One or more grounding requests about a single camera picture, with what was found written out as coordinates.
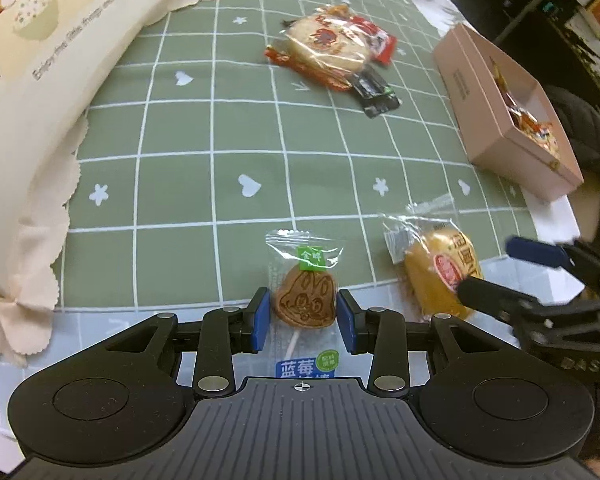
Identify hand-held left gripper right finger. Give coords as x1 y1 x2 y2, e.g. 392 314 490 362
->
336 290 511 394

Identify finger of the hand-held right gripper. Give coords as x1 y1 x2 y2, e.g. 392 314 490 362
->
456 275 546 324
506 236 600 286

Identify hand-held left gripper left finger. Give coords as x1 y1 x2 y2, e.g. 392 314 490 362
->
95 287 272 394

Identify rabbit lollipop cookie packet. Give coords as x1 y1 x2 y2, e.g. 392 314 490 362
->
265 230 346 381

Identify yellow cake packet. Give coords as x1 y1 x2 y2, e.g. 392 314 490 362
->
382 202 486 321

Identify snacks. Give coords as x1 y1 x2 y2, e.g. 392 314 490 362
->
510 102 563 161

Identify pink cardboard box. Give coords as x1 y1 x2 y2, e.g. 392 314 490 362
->
432 22 585 203

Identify layered pastry packet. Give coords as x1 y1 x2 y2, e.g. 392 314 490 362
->
490 57 515 105

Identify black snack packet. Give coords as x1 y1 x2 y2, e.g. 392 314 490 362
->
352 67 402 118

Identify red foil snack packet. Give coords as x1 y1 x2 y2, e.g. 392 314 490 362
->
264 44 358 92

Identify round cake packet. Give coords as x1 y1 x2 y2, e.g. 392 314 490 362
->
280 4 373 73

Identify green checked tablecloth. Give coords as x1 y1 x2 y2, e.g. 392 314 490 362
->
55 0 546 313

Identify cream cartoon paper bag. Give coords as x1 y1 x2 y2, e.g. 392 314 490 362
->
0 0 226 366

